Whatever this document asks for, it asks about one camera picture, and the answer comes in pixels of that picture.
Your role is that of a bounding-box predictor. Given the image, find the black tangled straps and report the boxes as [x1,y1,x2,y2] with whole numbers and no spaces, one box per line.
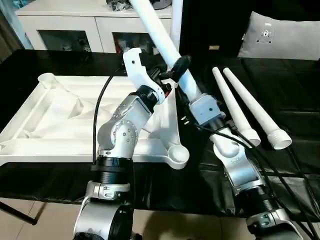
[105,0,131,13]

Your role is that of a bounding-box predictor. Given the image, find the white plastic table top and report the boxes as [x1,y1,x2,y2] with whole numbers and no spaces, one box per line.
[0,72,190,172]

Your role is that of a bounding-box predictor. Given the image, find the grey curtain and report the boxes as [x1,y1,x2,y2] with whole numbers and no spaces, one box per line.
[0,9,27,62]

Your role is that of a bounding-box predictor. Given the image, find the grey bag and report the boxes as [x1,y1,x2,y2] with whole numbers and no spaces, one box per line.
[149,0,173,10]

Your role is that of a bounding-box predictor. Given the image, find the black table mat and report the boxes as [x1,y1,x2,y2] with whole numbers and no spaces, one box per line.
[0,48,320,219]

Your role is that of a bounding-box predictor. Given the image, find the white cabinet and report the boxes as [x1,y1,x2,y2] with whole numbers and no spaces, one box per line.
[15,0,174,55]

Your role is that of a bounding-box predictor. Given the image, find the grey cushion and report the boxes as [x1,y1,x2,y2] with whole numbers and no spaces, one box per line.
[236,10,320,61]

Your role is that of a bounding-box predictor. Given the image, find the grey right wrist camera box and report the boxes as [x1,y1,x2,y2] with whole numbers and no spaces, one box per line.
[188,93,225,126]

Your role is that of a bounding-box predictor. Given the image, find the black metal table frame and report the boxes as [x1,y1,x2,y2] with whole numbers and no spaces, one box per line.
[0,199,39,226]

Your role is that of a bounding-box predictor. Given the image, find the black sofa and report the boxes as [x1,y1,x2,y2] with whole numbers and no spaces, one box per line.
[179,0,320,60]

